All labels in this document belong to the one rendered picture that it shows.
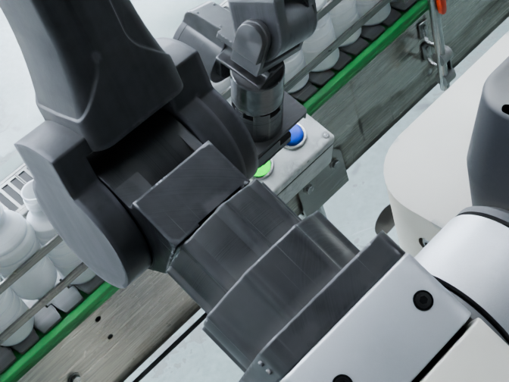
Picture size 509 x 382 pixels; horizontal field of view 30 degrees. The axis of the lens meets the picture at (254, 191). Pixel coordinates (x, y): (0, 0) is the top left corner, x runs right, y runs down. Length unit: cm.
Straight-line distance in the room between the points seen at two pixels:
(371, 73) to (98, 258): 100
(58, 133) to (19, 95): 285
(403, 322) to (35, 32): 22
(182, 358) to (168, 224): 194
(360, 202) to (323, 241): 209
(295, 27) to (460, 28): 72
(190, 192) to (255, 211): 3
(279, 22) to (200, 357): 157
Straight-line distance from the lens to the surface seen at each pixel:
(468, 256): 49
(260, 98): 99
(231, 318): 47
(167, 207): 48
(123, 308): 132
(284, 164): 118
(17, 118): 325
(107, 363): 137
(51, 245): 121
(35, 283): 124
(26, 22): 47
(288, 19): 94
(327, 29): 139
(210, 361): 238
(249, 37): 93
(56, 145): 48
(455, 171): 60
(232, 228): 47
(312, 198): 149
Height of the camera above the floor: 195
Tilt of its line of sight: 47 degrees down
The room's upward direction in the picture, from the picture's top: 21 degrees counter-clockwise
